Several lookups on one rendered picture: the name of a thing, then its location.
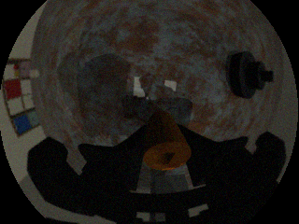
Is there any black round pedestal with shaft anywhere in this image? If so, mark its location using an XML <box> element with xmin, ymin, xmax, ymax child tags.
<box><xmin>229</xmin><ymin>51</ymin><xmax>274</xmax><ymax>98</ymax></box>

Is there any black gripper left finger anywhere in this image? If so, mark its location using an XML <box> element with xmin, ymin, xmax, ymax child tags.
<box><xmin>78</xmin><ymin>124</ymin><xmax>147</xmax><ymax>190</ymax></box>

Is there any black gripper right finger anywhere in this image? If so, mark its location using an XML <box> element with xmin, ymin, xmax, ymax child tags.
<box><xmin>177</xmin><ymin>124</ymin><xmax>248</xmax><ymax>187</ymax></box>

